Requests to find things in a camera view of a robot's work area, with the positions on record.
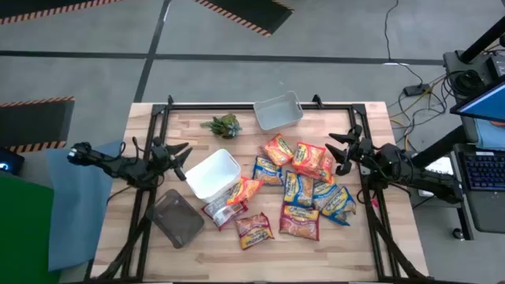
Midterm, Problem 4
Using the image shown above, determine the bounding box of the white paper sheet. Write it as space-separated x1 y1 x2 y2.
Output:
417 155 455 198

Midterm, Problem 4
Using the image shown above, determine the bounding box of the grey plastic bin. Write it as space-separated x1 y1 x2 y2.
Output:
252 91 304 132

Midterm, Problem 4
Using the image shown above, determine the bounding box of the black stand pole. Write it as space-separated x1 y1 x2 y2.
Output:
459 15 505 64

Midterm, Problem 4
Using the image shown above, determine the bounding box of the white plastic bin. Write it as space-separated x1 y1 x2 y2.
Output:
184 148 242 204

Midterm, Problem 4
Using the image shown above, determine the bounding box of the coiled black cable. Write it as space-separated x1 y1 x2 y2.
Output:
449 69 487 98

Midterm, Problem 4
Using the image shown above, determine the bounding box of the black floor power adapter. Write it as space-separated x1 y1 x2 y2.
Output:
402 83 431 97

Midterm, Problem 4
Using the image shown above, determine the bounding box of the black floor cable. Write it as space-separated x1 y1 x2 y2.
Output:
384 0 425 86

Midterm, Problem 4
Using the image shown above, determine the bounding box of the blue cloth sheet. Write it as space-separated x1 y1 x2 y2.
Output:
45 140 124 273

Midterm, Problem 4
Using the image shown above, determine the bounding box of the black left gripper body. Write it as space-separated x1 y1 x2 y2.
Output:
151 136 187 182

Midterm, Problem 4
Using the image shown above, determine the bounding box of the black device with blue light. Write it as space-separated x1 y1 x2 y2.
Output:
0 148 25 177

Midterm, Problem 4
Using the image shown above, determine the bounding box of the black power brick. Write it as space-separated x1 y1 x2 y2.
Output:
487 53 505 78

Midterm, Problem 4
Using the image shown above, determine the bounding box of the computer monitor with blue screen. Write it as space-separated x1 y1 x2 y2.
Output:
449 77 505 123

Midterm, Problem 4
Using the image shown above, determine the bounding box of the backlit black keyboard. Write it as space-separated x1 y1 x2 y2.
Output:
462 151 505 192

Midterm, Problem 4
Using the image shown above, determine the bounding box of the black hazard-striped floor mat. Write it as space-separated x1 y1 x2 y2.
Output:
193 0 295 39
0 96 76 155
0 0 123 25

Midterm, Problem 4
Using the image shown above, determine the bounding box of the small green succulent plant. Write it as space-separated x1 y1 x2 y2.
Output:
200 113 243 140

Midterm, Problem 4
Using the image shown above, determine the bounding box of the grey equipment box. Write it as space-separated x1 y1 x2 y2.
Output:
442 49 505 103

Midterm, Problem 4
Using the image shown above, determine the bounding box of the light blue cloth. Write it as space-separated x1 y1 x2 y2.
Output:
473 118 505 151

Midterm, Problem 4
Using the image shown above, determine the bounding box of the green floor mat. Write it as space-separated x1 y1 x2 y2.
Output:
0 173 60 284

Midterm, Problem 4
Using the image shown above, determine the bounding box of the black diagonal stand leg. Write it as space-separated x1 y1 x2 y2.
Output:
410 125 469 169

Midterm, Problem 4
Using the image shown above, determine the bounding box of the grey laptop base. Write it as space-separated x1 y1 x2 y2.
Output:
453 142 505 234

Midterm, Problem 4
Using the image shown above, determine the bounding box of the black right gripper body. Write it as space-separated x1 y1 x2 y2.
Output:
336 125 376 178

